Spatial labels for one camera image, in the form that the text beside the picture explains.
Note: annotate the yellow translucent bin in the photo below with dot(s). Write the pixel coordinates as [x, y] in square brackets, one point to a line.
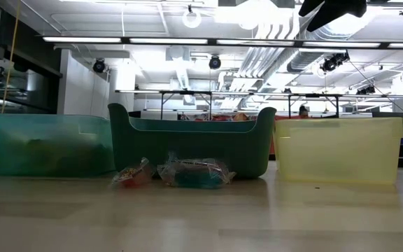
[338, 154]

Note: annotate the black ceiling spotlight cluster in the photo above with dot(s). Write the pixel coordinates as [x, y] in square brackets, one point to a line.
[334, 61]
[366, 90]

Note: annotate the black background table frame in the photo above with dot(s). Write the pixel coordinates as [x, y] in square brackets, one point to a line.
[313, 95]
[187, 92]

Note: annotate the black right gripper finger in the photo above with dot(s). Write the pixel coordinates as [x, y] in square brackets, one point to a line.
[327, 15]
[313, 6]

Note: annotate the black overhead light bar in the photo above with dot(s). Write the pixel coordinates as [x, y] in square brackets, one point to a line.
[124, 40]

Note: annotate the yellow candy bag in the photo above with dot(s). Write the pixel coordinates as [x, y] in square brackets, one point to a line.
[47, 154]

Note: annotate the dark teal plastic bin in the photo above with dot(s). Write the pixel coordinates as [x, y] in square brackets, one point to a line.
[187, 143]

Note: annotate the person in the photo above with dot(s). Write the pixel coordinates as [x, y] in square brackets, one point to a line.
[303, 111]

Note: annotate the light teal translucent bin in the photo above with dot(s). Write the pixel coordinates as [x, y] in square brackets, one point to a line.
[47, 126]

